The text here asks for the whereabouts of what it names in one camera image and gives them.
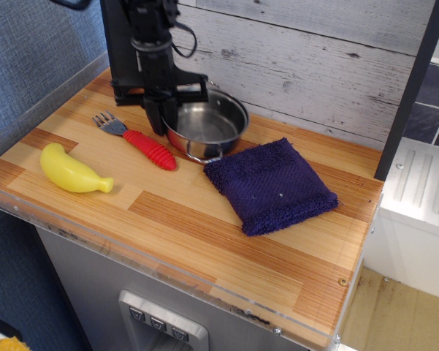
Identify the white ribbed drainboard counter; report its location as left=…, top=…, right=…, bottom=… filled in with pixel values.
left=380, top=137, right=439, bottom=230

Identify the red handled toy fork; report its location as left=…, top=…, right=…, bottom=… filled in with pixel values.
left=91, top=110, right=177, bottom=171

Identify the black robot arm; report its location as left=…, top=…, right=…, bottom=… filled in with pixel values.
left=101, top=1, right=208, bottom=135

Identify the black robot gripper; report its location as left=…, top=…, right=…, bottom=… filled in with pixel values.
left=111, top=49, right=208, bottom=136

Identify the yellow plastic toy banana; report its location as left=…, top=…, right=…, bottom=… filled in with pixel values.
left=39, top=143, right=114, bottom=193

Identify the silver toy dispenser panel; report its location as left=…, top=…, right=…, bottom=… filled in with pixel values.
left=118, top=290, right=210, bottom=350

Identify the dark blue folded napkin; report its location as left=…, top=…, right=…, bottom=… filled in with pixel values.
left=204, top=138, right=339, bottom=236

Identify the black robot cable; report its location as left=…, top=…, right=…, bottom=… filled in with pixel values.
left=49, top=0, right=198, bottom=59

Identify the dark left vertical post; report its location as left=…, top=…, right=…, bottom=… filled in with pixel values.
left=100, top=0, right=140, bottom=105

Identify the small stainless steel pot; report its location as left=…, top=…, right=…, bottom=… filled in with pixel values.
left=163, top=84, right=250, bottom=165

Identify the yellow object bottom left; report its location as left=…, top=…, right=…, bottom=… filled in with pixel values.
left=0, top=337, right=31, bottom=351

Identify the dark right vertical post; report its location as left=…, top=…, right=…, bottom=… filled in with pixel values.
left=374, top=0, right=439, bottom=181

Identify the dark vertical post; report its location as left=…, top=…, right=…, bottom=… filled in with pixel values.
left=374, top=0, right=439, bottom=181
left=100, top=0, right=140, bottom=105

